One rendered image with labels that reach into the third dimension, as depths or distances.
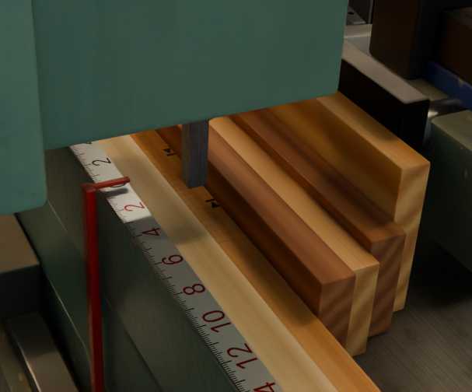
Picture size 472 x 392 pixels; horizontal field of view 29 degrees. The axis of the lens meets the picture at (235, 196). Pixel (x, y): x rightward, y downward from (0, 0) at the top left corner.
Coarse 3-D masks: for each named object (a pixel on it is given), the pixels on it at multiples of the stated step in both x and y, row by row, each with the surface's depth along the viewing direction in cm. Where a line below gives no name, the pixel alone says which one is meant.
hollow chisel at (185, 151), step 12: (192, 132) 40; (204, 132) 40; (192, 144) 40; (204, 144) 40; (192, 156) 41; (204, 156) 41; (192, 168) 41; (204, 168) 41; (192, 180) 41; (204, 180) 42
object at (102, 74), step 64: (64, 0) 31; (128, 0) 32; (192, 0) 33; (256, 0) 34; (320, 0) 36; (64, 64) 32; (128, 64) 33; (192, 64) 34; (256, 64) 36; (320, 64) 37; (64, 128) 33; (128, 128) 35
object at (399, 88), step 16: (352, 48) 44; (352, 64) 43; (368, 64) 43; (352, 80) 43; (368, 80) 42; (384, 80) 41; (400, 80) 41; (352, 96) 43; (368, 96) 42; (384, 96) 41; (400, 96) 40; (416, 96) 40; (368, 112) 42; (384, 112) 41; (400, 112) 40; (416, 112) 40; (432, 112) 46; (448, 112) 47; (400, 128) 40; (416, 128) 41; (416, 144) 41
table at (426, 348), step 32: (32, 224) 54; (64, 256) 48; (416, 256) 46; (448, 256) 46; (64, 288) 50; (416, 288) 44; (448, 288) 44; (416, 320) 42; (448, 320) 42; (128, 352) 41; (384, 352) 40; (416, 352) 40; (448, 352) 40; (128, 384) 42; (384, 384) 39; (416, 384) 39; (448, 384) 39
